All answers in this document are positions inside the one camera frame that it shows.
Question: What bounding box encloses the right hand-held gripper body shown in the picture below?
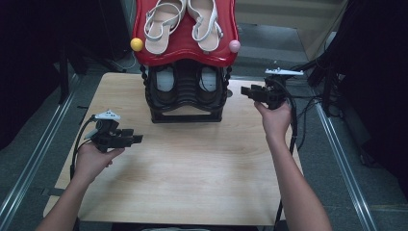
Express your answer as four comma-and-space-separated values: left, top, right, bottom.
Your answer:
254, 66, 305, 112

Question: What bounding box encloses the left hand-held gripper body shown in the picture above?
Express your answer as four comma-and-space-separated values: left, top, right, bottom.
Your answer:
90, 109, 134, 154

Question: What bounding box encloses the white strappy sandal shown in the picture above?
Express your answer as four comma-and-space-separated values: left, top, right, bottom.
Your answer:
187, 0, 224, 53
143, 0, 188, 56

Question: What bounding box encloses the red and black shoe rack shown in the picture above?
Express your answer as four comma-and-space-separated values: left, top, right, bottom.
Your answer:
129, 0, 241, 124

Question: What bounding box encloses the person's right hand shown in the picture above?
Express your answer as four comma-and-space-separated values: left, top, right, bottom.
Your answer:
254, 99, 293, 141

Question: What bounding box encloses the person's left hand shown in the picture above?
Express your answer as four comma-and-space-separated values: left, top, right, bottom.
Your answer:
73, 141, 126, 185

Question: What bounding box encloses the black tripod stand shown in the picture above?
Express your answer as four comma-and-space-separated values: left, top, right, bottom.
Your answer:
288, 47, 341, 118

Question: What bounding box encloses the grey tape strip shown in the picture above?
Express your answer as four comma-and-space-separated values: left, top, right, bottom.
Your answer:
39, 187, 65, 197

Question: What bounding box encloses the dark curtain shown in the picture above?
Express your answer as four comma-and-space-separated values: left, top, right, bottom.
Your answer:
323, 0, 408, 200
0, 0, 131, 152

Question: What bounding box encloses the left hand-held gripper cable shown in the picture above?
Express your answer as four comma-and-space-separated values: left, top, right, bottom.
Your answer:
69, 115, 99, 181

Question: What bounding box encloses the black floor cable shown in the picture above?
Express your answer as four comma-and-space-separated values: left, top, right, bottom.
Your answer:
294, 94, 325, 152

